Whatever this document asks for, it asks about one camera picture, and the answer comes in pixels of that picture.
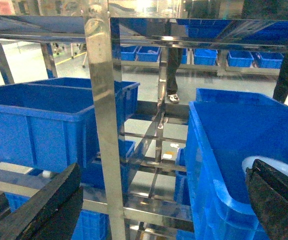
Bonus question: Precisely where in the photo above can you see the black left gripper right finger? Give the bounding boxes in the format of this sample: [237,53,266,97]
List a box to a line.
[245,159,288,240]

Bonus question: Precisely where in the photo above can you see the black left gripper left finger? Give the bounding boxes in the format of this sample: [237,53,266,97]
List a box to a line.
[0,163,83,240]

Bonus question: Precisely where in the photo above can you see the light blue round tray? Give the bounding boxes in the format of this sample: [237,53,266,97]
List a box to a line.
[241,155,288,176]

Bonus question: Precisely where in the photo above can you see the large blue crate on shelf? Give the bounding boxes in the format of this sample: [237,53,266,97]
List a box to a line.
[184,101,288,240]

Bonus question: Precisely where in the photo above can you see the blue bin left shelf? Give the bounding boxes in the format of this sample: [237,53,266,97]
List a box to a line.
[0,77,141,173]

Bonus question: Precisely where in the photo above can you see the steel shelf rack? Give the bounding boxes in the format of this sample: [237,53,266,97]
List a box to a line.
[0,0,288,238]

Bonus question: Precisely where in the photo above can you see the blue bin behind crate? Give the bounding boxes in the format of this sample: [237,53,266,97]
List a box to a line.
[196,88,284,106]

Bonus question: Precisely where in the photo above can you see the walking person dark trousers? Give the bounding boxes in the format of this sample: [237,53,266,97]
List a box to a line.
[166,47,183,104]

